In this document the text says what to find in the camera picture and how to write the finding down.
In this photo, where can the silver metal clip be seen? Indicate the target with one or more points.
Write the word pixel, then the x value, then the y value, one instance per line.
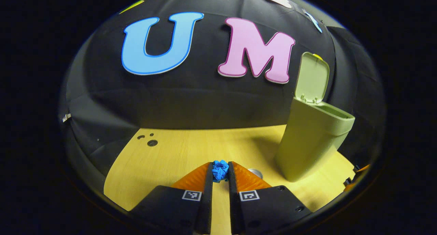
pixel 66 117

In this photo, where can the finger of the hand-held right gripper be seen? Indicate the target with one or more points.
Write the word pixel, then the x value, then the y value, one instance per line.
pixel 349 184
pixel 362 168

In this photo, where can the black backdrop cloth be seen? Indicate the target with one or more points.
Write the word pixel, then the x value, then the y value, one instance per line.
pixel 191 98

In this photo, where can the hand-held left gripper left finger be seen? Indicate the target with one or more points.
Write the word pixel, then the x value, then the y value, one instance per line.
pixel 206 201

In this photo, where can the red pop can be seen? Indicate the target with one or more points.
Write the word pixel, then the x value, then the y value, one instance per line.
pixel 256 173

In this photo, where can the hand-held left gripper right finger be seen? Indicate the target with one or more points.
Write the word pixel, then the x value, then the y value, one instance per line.
pixel 234 201

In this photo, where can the wooden desktop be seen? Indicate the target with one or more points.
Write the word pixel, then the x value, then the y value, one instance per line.
pixel 184 149

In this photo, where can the pale green desktop garbage bin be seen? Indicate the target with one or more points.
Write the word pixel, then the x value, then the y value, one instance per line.
pixel 307 139

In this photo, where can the blue paper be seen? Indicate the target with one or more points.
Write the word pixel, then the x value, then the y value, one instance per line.
pixel 220 170

